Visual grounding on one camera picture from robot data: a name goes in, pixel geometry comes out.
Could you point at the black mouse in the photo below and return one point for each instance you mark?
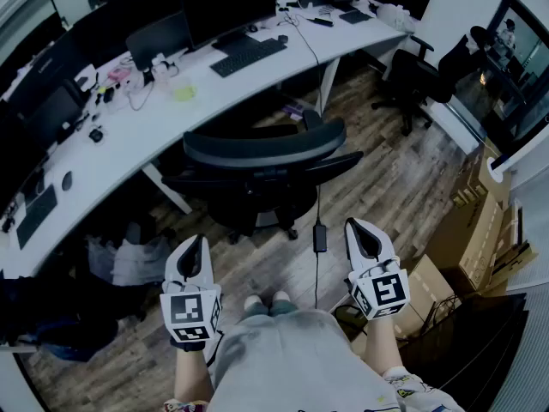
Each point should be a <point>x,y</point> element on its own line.
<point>67,180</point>
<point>282,39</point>

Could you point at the small black monitor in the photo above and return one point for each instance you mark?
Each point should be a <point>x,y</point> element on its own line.
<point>158,41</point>

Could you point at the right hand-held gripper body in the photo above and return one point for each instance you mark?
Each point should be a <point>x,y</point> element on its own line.
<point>386,292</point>

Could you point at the dark glass window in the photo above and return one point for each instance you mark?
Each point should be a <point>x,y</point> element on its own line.
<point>506,80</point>

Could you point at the clear bottle with yellow liquid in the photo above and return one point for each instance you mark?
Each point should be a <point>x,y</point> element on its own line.
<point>185,89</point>

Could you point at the person's left shoe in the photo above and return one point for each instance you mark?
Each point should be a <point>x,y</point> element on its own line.
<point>253,302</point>

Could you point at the large cardboard box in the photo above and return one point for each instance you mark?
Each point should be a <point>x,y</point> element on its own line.
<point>472,238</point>

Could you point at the black power brick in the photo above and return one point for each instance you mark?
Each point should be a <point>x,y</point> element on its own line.
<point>321,21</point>

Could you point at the black monitor with lettered back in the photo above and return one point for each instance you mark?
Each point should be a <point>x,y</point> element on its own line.
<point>43,64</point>

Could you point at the person's shoe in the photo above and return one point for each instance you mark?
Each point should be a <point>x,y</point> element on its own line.
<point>253,302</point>
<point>281,296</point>

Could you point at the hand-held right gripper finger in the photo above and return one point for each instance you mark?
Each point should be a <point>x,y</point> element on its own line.
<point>354,256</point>
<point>384,249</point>

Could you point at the crumpled white plastic bag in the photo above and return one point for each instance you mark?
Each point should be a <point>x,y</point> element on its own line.
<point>396,17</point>

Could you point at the person's right printed sleeve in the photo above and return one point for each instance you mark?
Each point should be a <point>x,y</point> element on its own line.
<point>420,391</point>

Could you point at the small pink box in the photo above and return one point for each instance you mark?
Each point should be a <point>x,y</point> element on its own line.
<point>117,74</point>

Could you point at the person's jeans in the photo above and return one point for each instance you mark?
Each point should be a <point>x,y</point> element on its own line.
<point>283,308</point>

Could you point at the person's printed sleeve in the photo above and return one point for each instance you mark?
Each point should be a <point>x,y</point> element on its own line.
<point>184,406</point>
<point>420,391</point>

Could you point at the black mesh office chair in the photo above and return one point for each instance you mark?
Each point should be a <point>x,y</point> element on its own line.
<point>261,144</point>

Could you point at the large black monitor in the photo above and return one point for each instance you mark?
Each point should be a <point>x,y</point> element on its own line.
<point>227,7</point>

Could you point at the small black keyboard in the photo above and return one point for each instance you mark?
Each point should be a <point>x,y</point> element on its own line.
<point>355,16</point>

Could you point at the white sack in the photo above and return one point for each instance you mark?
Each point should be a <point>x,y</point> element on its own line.
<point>133,260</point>

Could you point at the black charger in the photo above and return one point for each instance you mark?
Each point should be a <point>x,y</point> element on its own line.
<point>108,95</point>

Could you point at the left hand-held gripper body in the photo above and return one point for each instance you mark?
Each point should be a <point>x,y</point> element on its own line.
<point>188,311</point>

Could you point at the black swivel chair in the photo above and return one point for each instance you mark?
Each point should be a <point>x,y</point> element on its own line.
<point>412,75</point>

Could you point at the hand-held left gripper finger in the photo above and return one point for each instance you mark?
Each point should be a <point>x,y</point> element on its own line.
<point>172,268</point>
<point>208,264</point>

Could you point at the dark bag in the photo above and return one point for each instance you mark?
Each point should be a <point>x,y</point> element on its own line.
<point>51,316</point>

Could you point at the purple box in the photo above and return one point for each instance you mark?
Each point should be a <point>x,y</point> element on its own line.
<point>293,110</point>

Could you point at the person's grey top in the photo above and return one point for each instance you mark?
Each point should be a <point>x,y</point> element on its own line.
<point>296,359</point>

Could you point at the person's left printed sleeve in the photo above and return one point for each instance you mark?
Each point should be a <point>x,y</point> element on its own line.
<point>184,406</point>

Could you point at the black flat panel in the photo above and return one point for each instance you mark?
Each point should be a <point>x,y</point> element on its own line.
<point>472,341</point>

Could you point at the person's left forearm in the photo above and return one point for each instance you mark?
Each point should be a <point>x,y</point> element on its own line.
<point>193,376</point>

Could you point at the person's right shoe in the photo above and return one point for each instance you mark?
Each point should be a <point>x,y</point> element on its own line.
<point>281,296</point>

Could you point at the person's right forearm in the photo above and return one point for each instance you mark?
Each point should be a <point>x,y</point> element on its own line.
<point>384,346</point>

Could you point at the long white office desk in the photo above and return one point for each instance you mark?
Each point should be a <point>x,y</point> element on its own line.
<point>141,135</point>

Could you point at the white round appliance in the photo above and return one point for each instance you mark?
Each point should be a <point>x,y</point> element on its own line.
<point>497,172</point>

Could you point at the black power adapter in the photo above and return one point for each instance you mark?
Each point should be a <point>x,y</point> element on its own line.
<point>320,238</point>

